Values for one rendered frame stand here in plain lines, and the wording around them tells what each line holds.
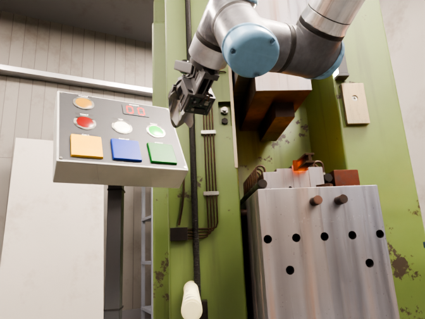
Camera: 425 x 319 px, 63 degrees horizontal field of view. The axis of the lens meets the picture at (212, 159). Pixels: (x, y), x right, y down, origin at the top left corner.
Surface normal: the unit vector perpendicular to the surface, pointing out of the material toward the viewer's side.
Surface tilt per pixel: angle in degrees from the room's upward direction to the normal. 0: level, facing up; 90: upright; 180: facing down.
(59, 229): 79
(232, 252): 90
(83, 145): 60
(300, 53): 131
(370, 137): 90
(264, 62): 150
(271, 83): 90
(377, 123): 90
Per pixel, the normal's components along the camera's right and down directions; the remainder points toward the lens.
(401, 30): -0.90, -0.07
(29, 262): 0.41, -0.43
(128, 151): 0.39, -0.69
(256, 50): 0.15, 0.71
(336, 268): 0.06, -0.26
